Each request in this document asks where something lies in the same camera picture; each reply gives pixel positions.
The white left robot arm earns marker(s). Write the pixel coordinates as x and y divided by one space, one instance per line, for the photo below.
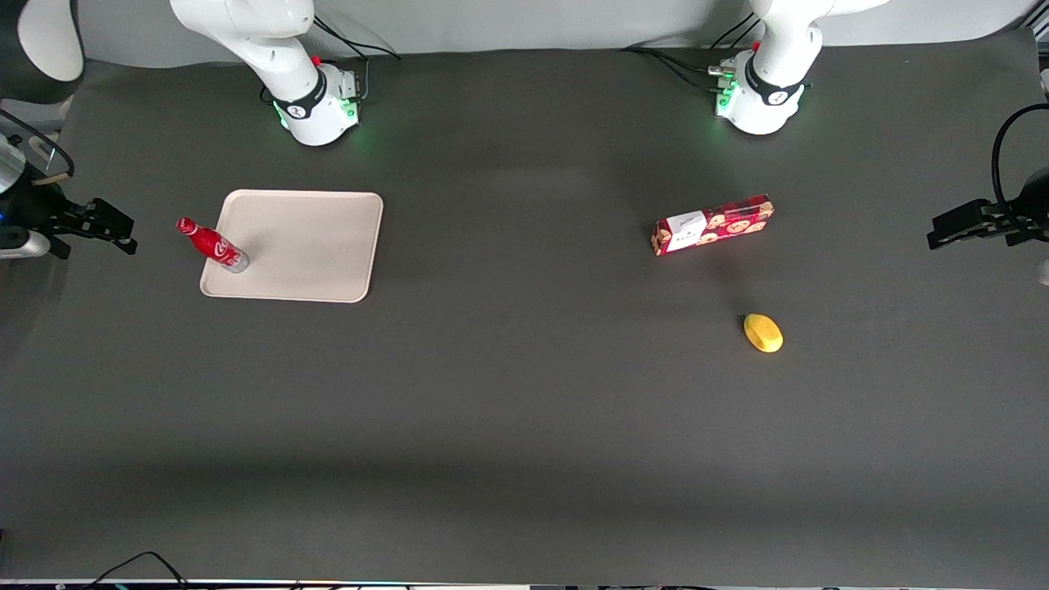
770 90

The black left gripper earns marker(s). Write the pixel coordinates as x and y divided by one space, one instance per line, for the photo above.
1005 220

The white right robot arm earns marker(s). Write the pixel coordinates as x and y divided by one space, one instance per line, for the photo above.
303 90

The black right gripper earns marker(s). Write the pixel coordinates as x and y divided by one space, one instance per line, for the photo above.
47 212

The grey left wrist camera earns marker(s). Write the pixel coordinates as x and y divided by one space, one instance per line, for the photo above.
1044 272

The red coke bottle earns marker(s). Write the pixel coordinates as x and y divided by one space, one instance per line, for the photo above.
215 246

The beige plastic tray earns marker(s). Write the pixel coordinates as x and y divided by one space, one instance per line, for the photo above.
311 246

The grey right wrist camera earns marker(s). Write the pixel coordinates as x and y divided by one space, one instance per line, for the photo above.
20 244

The red cookie box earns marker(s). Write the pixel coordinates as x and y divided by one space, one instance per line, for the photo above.
721 223

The yellow lemon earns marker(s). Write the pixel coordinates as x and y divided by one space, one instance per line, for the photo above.
764 333

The dark grey table mat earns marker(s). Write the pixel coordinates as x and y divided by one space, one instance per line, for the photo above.
524 410

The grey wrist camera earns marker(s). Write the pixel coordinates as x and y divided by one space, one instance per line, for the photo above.
20 244
1044 272

